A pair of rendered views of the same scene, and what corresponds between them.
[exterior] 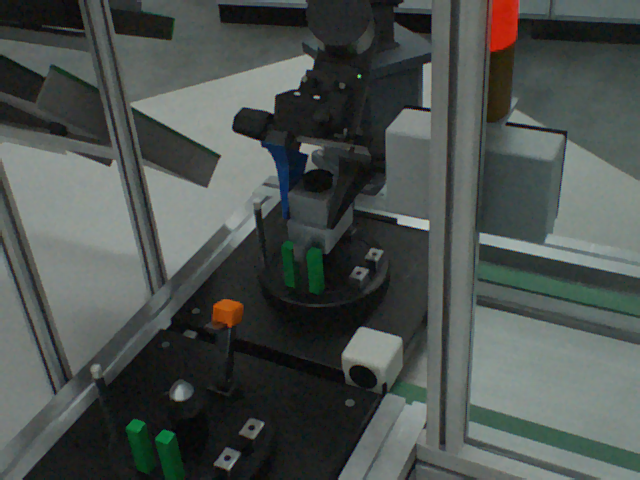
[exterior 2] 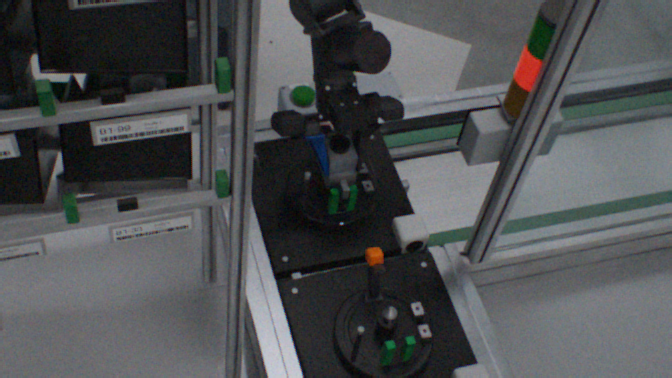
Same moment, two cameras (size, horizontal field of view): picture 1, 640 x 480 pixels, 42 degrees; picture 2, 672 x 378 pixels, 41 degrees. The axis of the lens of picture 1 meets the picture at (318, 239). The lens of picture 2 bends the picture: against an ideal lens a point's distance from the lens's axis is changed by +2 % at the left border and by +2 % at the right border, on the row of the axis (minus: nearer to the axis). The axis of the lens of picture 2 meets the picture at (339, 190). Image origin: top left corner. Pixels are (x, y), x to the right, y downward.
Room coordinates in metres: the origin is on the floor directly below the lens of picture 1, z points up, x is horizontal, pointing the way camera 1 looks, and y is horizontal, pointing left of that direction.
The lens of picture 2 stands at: (0.21, 0.66, 2.06)
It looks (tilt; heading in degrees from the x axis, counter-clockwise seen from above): 52 degrees down; 306
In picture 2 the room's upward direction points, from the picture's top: 11 degrees clockwise
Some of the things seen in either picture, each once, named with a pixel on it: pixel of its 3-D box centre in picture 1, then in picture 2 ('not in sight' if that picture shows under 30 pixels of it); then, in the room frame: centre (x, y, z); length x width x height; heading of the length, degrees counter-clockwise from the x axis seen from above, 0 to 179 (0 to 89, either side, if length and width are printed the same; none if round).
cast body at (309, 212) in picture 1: (315, 210); (339, 162); (0.70, 0.00, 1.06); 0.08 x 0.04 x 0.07; 151
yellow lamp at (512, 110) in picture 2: not in sight; (528, 93); (0.51, -0.11, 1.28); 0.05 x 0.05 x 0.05
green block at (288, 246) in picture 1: (290, 264); (333, 201); (0.67, 0.03, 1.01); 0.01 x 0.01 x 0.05; 61
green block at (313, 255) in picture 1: (315, 270); (351, 198); (0.66, 0.00, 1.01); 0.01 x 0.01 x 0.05; 61
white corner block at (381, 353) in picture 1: (372, 361); (409, 234); (0.57, -0.04, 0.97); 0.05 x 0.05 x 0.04; 61
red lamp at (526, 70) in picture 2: not in sight; (540, 64); (0.51, -0.11, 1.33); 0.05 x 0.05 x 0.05
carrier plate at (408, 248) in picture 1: (325, 284); (330, 198); (0.71, 0.00, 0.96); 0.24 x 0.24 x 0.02; 61
